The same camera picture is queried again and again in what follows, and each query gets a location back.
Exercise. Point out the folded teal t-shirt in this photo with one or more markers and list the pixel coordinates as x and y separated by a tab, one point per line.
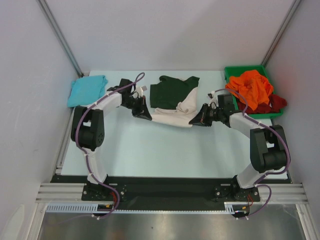
86	90

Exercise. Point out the left aluminium side rail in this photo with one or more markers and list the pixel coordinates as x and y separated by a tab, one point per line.
64	145

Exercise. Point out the orange t-shirt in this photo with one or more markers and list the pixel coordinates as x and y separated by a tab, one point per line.
254	87

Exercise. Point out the slotted cable duct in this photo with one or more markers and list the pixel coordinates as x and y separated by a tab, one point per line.
124	207

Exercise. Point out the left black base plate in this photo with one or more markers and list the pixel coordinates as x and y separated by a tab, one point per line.
97	192

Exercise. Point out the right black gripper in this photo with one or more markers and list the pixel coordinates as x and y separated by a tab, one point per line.
206	115

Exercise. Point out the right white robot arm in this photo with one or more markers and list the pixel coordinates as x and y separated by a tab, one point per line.
268	150

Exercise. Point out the white and green t-shirt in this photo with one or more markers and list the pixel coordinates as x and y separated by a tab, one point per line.
174	101

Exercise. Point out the right aluminium corner post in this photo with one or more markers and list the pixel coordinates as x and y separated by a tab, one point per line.
293	9

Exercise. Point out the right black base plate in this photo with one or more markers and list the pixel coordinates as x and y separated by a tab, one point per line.
233	193

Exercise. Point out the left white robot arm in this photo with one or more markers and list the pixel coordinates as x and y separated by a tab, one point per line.
88	123

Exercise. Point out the red t-shirt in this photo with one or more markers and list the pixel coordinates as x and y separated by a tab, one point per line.
275	105

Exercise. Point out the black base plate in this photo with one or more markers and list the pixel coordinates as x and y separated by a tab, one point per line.
233	193
97	192

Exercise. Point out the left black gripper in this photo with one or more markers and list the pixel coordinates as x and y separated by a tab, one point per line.
142	111

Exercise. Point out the left aluminium corner post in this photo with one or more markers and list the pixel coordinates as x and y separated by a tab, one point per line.
45	8

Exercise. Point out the aluminium front rail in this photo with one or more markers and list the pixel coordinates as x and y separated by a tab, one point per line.
72	192

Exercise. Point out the green plastic bin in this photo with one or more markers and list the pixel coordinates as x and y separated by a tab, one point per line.
237	71

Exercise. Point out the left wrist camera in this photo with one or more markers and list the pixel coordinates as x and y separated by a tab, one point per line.
140	90

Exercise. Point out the aluminium corner post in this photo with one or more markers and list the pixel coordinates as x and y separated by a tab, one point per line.
293	9
45	8

